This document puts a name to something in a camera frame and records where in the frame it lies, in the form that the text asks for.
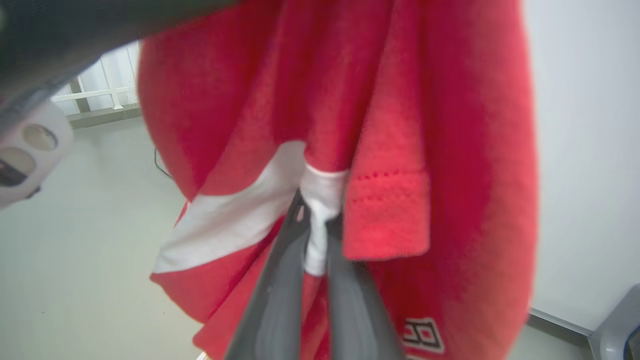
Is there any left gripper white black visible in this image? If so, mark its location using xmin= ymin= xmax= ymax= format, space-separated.
xmin=0 ymin=0 xmax=238 ymax=211

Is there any thin black floor cable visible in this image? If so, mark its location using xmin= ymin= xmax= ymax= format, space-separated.
xmin=153 ymin=148 xmax=174 ymax=180

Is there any large white partition panel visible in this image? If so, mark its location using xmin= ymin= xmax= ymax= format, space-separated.
xmin=520 ymin=0 xmax=640 ymax=337

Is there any white railing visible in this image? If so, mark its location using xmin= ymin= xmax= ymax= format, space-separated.
xmin=51 ymin=42 xmax=142 ymax=115

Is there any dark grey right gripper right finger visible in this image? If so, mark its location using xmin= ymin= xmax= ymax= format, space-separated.
xmin=326 ymin=214 xmax=407 ymax=360

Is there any red and white jersey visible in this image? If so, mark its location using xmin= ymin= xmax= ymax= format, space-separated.
xmin=136 ymin=0 xmax=542 ymax=360

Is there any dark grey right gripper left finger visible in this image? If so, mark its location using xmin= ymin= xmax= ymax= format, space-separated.
xmin=224 ymin=189 xmax=312 ymax=360

